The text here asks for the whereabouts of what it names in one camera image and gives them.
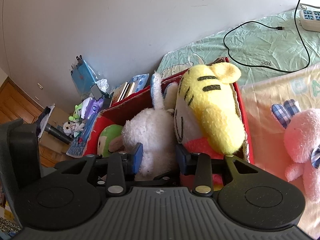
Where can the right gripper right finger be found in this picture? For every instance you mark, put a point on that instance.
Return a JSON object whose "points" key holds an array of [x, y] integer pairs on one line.
{"points": [[198, 165]]}

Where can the green bean plush toy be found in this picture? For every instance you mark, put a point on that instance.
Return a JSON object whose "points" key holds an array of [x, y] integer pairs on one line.
{"points": [[110, 140]]}

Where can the red cardboard box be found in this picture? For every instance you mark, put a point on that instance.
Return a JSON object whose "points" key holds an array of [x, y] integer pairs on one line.
{"points": [[120, 113]]}

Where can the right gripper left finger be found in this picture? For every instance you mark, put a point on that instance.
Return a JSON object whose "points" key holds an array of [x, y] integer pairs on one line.
{"points": [[122, 169]]}

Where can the yellow cartoon blanket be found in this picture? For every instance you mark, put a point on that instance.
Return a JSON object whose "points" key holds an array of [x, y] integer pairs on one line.
{"points": [[268, 135]]}

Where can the white bunny plush toy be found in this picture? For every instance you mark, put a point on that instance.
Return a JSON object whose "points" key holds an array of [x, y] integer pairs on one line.
{"points": [[154, 129]]}

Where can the yellow tiger plush toy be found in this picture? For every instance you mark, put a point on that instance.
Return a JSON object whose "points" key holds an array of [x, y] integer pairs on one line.
{"points": [[207, 118]]}

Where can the white power strip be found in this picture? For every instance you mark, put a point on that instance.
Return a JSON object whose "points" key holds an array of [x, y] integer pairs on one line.
{"points": [[310, 17]]}

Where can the stack of books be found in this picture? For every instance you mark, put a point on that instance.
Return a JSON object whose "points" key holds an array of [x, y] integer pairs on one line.
{"points": [[123, 91]]}

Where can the small toy figures pile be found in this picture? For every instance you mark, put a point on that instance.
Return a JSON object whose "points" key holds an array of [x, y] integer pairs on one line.
{"points": [[80, 123]]}

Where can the blue plastic bag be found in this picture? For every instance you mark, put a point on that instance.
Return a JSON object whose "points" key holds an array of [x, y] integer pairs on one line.
{"points": [[84, 77]]}

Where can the wooden door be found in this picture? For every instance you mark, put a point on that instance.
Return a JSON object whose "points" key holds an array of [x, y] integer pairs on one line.
{"points": [[15, 104]]}

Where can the black thermos bottle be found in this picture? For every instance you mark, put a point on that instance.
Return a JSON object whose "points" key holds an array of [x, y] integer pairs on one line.
{"points": [[57, 134]]}

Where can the green cartoon bed sheet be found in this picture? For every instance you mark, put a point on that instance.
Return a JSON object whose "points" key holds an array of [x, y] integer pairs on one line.
{"points": [[269, 48]]}

